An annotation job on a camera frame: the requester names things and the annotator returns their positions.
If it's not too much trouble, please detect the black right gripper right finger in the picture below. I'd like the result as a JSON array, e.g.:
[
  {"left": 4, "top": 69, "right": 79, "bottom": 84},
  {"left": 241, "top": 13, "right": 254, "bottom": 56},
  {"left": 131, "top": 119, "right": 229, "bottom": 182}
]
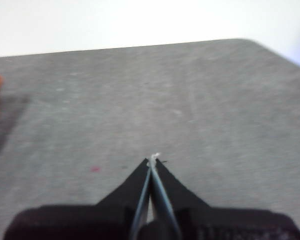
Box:
[{"left": 152, "top": 159, "right": 211, "bottom": 222}]

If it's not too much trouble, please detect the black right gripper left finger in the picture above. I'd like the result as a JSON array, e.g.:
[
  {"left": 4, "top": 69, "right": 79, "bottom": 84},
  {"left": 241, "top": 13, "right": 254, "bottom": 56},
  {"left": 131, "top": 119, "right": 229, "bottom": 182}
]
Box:
[{"left": 96, "top": 157, "right": 152, "bottom": 222}]

